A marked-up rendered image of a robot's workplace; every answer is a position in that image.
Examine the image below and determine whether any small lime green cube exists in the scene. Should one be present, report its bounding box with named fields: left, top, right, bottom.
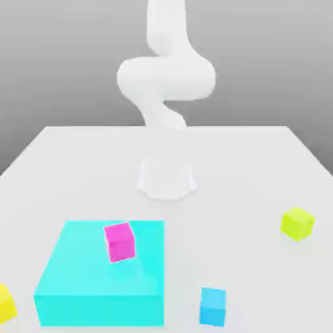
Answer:
left=280, top=207, right=316, bottom=242

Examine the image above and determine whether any large cyan box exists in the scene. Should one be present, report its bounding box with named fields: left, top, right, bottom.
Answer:
left=33, top=220, right=165, bottom=328

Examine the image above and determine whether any small blue cube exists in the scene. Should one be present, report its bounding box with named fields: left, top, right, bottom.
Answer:
left=199, top=287, right=227, bottom=328

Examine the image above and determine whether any small yellow cube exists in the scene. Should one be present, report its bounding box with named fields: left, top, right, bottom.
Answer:
left=0, top=282, right=18, bottom=325

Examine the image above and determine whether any small magenta cube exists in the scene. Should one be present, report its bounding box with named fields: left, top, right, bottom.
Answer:
left=103, top=222, right=137, bottom=264

